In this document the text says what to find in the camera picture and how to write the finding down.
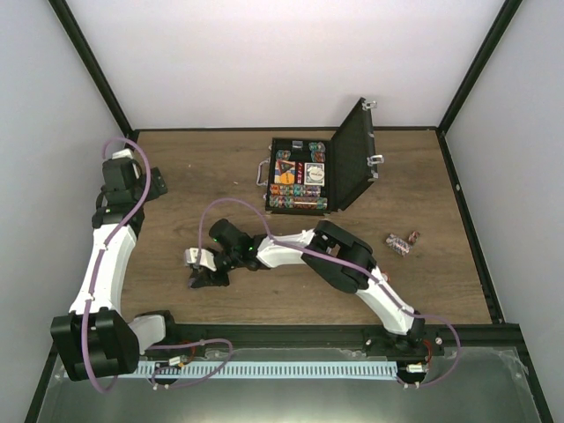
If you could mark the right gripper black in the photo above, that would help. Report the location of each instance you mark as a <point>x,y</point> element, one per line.
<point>212,278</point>

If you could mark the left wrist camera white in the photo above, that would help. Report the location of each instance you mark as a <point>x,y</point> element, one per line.
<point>122,154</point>

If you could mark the light blue slotted cable duct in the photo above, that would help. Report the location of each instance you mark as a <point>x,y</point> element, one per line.
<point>356,370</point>

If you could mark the chips in case back slot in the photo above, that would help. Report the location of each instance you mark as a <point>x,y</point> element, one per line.
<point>317,151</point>

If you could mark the black front mounting rail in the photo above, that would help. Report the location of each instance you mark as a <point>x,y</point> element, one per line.
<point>373,340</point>

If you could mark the black frame rail right side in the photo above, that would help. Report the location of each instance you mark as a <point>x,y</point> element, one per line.
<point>492,302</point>

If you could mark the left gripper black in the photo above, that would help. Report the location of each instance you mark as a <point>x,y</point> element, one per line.
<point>154,192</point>

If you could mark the white dealer button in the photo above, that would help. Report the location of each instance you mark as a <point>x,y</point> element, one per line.
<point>315,175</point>

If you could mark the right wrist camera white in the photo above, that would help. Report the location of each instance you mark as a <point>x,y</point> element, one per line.
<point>195,257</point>

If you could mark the red dice in case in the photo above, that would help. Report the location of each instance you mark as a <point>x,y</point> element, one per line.
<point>299,173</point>

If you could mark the striped chip roll by arm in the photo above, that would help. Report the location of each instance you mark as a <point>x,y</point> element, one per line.
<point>398,245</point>

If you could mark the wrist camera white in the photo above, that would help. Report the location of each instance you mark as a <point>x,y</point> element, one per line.
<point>195,257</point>
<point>122,154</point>

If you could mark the metal sheet front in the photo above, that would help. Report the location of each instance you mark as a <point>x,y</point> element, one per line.
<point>486,386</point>

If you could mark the black frame post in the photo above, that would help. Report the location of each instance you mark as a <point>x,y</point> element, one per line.
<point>486,49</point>
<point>78,40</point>

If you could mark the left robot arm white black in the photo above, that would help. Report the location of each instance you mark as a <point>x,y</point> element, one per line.
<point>93,340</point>

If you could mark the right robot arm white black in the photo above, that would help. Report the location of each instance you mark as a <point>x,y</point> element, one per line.
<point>341,259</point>

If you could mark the chips row in case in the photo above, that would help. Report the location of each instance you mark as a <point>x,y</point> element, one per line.
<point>311,203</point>
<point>295,190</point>

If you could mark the blue playing card deck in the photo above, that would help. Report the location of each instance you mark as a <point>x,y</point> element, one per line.
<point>310,165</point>

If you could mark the small brown chip stack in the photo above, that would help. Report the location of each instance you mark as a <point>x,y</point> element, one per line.
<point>413,237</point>

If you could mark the black frame post right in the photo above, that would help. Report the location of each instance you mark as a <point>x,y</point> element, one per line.
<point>486,49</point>

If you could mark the black frame post left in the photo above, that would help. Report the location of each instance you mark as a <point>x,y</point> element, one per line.
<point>78,40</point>

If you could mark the black poker set case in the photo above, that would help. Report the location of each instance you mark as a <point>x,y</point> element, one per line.
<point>351,161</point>

